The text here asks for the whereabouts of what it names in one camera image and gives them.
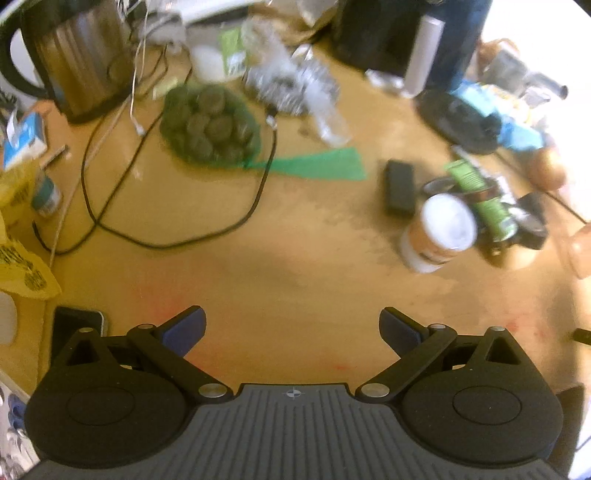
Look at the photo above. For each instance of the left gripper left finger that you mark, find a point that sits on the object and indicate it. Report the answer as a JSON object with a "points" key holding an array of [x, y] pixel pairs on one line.
{"points": [[165, 346]]}

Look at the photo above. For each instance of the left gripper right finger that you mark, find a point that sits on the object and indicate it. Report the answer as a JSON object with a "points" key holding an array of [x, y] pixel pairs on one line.
{"points": [[420, 348]]}

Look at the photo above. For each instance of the green cream tube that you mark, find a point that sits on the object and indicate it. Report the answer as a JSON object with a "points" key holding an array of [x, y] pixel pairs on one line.
{"points": [[483, 195]]}

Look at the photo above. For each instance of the small black rectangular box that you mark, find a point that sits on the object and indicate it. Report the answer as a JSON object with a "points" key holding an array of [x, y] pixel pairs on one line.
{"points": [[400, 188]]}

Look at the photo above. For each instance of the black smartphone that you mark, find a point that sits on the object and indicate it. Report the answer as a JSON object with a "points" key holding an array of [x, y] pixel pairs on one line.
{"points": [[67, 321]]}

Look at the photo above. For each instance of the white-lidded orange jar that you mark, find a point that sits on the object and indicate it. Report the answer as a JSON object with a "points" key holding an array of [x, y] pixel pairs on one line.
{"points": [[444, 228]]}

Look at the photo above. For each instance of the yellow plastic bag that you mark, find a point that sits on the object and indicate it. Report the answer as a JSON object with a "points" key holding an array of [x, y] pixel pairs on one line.
{"points": [[23, 273]]}

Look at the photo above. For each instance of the black round cap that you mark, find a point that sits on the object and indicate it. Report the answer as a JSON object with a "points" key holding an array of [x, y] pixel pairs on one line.
{"points": [[529, 215]]}

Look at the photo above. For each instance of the small teal jar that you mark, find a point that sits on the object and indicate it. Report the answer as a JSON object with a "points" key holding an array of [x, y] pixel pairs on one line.
{"points": [[47, 196]]}

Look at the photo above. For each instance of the orange fruit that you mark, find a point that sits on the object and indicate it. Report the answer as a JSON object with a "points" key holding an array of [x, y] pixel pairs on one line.
{"points": [[545, 170]]}

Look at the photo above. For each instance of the black kettle base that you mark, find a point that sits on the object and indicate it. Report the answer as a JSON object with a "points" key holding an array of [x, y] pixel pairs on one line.
{"points": [[459, 122]]}

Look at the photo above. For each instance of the green net bag of nuts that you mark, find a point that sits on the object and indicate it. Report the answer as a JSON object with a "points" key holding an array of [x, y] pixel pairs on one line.
{"points": [[211, 126]]}

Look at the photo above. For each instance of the blue wet wipes pack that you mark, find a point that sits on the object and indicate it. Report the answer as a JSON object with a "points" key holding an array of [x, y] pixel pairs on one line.
{"points": [[517, 131]]}

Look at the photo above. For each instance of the blue tissue box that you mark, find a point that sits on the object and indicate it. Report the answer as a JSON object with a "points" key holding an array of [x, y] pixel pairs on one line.
{"points": [[25, 140]]}

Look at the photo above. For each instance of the clear plastic bag of seeds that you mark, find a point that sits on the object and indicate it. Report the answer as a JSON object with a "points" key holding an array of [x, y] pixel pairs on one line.
{"points": [[292, 82]]}

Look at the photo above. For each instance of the white tub with green label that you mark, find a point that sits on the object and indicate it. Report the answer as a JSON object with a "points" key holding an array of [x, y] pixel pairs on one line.
{"points": [[217, 54]]}

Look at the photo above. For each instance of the dark blue air fryer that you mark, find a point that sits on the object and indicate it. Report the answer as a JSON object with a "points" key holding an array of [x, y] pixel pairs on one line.
{"points": [[406, 47]]}

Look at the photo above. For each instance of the stainless steel electric kettle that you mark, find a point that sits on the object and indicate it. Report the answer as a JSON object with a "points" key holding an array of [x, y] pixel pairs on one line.
{"points": [[79, 49]]}

